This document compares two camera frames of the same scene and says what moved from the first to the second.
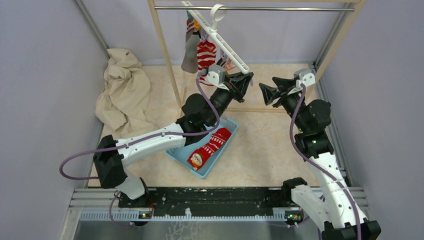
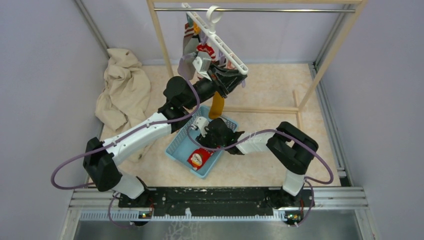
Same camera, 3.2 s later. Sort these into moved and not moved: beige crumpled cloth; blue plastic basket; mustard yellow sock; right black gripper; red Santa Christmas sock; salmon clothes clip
Moved: mustard yellow sock; right black gripper
Not moved: red Santa Christmas sock; beige crumpled cloth; blue plastic basket; salmon clothes clip
